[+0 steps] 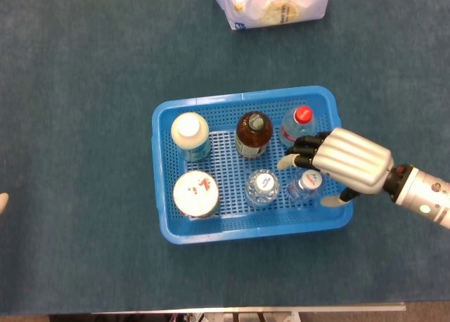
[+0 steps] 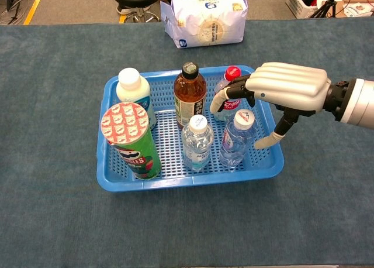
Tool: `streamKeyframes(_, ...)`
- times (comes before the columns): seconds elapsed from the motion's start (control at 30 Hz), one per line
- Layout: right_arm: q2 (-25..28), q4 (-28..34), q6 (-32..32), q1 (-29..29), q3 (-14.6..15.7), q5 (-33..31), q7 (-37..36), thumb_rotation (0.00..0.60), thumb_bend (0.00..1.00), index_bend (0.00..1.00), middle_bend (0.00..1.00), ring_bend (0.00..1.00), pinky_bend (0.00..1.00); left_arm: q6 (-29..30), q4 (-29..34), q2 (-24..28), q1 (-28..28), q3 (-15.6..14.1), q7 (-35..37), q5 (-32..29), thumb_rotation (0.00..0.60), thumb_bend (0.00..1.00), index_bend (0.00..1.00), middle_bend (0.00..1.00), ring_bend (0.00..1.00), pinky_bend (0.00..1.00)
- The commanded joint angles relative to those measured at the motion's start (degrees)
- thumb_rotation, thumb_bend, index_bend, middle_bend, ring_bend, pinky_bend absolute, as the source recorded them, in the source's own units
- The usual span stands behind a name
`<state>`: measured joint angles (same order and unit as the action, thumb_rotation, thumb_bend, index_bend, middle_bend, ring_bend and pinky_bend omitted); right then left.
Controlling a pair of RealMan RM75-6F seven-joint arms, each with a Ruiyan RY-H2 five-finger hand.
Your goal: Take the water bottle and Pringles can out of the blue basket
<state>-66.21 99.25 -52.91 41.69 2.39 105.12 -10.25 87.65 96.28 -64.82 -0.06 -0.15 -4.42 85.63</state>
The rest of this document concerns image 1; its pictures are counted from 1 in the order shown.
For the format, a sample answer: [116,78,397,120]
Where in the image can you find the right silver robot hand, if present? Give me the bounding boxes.
[276,127,394,209]

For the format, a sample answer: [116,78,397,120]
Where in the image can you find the clear bottle pink label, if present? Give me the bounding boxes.
[285,169,330,207]

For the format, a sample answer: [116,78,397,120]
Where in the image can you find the green Pringles can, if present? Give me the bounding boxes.
[172,170,221,219]

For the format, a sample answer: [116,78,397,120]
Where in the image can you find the red cap clear bottle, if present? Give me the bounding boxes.
[279,105,317,149]

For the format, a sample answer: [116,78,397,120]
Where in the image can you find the clear water bottle blue label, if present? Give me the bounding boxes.
[245,169,281,209]

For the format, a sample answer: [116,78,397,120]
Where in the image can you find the brown tea bottle black cap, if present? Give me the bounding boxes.
[234,110,274,160]

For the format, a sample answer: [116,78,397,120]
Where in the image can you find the white milk drink bottle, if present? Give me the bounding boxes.
[170,111,212,162]

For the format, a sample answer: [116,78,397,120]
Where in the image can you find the teal felt table cloth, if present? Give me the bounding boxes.
[0,0,450,316]

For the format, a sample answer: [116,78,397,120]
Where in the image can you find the blue perforated plastic basket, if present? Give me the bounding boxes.
[151,85,354,245]

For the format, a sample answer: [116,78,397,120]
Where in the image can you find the white paper flour bag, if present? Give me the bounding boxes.
[207,0,333,31]

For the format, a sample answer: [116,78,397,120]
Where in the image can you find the silver table edge strip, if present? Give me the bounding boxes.
[91,302,407,315]

